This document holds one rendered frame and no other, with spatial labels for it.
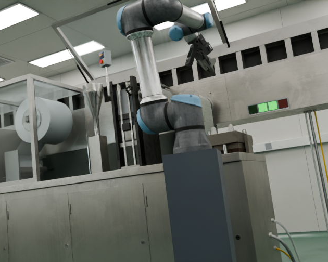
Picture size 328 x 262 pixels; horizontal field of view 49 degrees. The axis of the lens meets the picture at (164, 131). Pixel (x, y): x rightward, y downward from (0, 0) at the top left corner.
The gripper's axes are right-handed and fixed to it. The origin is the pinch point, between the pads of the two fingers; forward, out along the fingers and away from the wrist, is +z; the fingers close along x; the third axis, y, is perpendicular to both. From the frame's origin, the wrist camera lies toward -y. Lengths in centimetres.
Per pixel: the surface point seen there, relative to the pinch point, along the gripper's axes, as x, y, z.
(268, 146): 159, 105, 185
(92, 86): 73, -39, -23
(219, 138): -10.3, -23.6, 27.9
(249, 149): -11.3, -13.1, 46.4
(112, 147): 85, -54, 22
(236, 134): -17.5, -17.7, 29.9
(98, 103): 72, -43, -12
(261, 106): 1.2, 17.7, 40.8
